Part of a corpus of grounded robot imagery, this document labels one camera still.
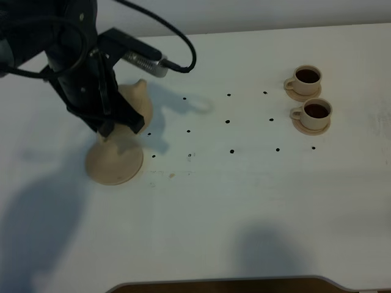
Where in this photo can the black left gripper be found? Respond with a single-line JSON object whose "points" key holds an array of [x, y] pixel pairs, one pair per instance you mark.
{"points": [[91, 91]]}

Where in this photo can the beige ceramic teapot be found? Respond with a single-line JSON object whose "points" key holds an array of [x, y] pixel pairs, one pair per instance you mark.
{"points": [[133, 112]]}

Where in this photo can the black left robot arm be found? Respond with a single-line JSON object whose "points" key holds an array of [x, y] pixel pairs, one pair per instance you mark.
{"points": [[57, 41]]}

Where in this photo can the beige teapot saucer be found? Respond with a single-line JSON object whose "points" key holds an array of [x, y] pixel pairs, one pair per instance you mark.
{"points": [[112, 163]]}

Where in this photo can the far beige cup saucer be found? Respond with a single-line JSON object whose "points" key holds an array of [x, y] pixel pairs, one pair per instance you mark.
{"points": [[302, 98]]}

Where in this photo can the beige cup saucer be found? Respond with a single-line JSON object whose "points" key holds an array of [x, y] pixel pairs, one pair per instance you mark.
{"points": [[309, 132], [302, 98]]}

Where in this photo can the near beige cup saucer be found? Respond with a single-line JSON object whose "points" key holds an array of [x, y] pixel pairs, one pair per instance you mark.
{"points": [[309, 132]]}

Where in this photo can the far beige teacup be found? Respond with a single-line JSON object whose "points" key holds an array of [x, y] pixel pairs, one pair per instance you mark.
{"points": [[306, 80]]}

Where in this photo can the beige teacup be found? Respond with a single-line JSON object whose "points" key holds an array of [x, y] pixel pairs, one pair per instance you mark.
{"points": [[306, 80], [314, 114]]}

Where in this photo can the near beige teacup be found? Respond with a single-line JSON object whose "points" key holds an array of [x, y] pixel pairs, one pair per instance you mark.
{"points": [[314, 114]]}

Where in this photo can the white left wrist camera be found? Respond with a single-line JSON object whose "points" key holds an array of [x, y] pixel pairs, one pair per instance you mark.
{"points": [[152, 67]]}

